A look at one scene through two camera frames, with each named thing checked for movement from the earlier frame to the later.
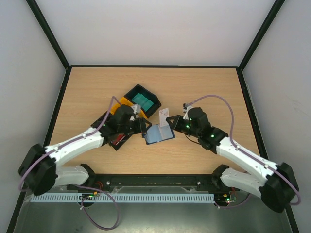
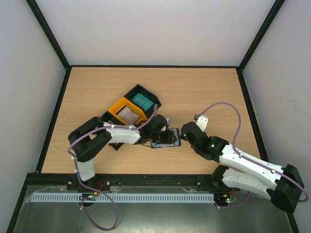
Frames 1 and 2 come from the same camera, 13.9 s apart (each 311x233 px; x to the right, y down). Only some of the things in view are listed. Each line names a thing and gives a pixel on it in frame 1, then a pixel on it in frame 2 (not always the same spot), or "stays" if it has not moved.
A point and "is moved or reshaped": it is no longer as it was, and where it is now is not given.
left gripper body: (127, 130) → (163, 140)
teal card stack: (144, 102) stays
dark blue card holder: (156, 133) is moved or reshaped
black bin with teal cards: (148, 102) stays
